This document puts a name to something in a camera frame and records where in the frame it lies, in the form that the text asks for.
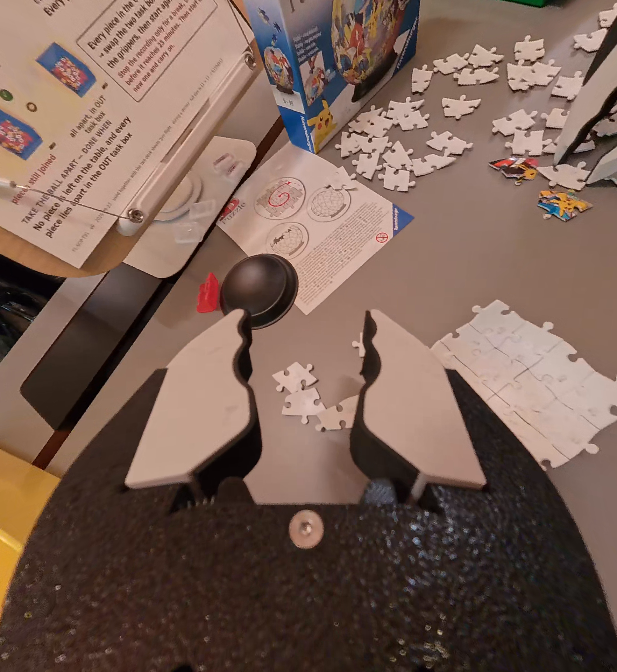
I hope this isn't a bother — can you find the printed puzzle instruction leaflet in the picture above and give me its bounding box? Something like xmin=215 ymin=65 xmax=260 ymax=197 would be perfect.
xmin=216 ymin=143 xmax=415 ymax=316

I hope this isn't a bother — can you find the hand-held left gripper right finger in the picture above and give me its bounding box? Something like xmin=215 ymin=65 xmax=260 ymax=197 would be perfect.
xmin=349 ymin=309 xmax=489 ymax=497

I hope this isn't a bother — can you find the red plastic clip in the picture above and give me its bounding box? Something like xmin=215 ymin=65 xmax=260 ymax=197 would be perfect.
xmin=196 ymin=271 xmax=220 ymax=315

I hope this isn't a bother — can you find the pile of white puzzle pieces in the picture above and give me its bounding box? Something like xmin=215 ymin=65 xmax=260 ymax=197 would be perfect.
xmin=327 ymin=1 xmax=617 ymax=193

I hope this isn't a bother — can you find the wooden sheet board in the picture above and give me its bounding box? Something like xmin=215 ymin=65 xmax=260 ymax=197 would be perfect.
xmin=0 ymin=0 xmax=265 ymax=278

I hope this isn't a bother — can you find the partly built white puzzle ball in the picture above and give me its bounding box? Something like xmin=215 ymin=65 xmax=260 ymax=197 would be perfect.
xmin=431 ymin=299 xmax=617 ymax=469

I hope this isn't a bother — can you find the printed instruction sheet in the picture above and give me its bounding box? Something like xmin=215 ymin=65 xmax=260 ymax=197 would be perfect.
xmin=0 ymin=0 xmax=250 ymax=270

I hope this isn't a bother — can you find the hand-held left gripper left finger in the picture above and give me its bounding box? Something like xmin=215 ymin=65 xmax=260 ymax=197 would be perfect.
xmin=124 ymin=309 xmax=263 ymax=491

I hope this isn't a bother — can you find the white clamp rail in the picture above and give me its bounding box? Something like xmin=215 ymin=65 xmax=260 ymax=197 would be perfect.
xmin=116 ymin=44 xmax=259 ymax=237

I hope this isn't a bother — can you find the black dome puzzle stand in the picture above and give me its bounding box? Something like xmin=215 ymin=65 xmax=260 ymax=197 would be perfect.
xmin=219 ymin=253 xmax=300 ymax=330

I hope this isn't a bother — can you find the colourful puzzle piece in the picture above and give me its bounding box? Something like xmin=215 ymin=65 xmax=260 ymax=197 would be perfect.
xmin=488 ymin=156 xmax=541 ymax=186
xmin=537 ymin=189 xmax=594 ymax=223

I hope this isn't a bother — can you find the blue puzzle box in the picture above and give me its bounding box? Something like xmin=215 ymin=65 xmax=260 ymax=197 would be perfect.
xmin=243 ymin=0 xmax=423 ymax=154

